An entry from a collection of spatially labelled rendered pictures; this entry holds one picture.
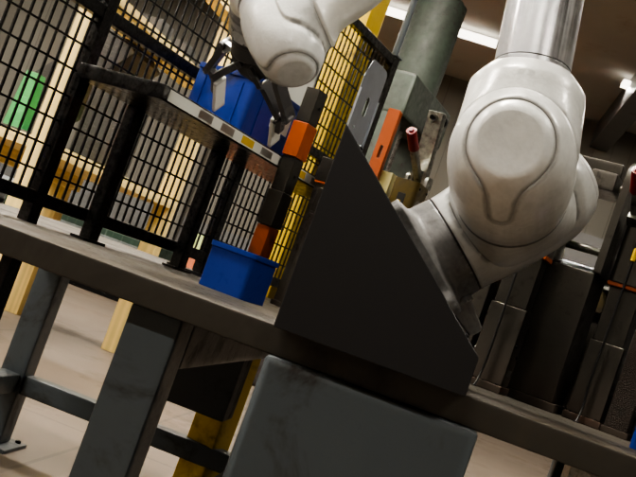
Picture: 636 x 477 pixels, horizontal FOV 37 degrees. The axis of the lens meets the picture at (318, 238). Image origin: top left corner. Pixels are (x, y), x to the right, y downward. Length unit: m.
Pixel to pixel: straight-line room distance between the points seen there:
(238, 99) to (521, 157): 1.07
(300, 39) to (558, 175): 0.46
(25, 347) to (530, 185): 2.14
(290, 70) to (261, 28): 0.08
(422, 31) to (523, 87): 6.00
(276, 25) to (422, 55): 5.72
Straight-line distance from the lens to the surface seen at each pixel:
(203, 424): 2.90
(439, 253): 1.36
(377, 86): 2.40
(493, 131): 1.14
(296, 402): 1.29
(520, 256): 1.36
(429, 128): 2.08
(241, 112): 2.09
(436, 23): 7.21
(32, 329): 3.03
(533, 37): 1.27
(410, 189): 2.02
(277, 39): 1.42
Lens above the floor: 0.76
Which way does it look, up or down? 3 degrees up
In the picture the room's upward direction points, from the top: 20 degrees clockwise
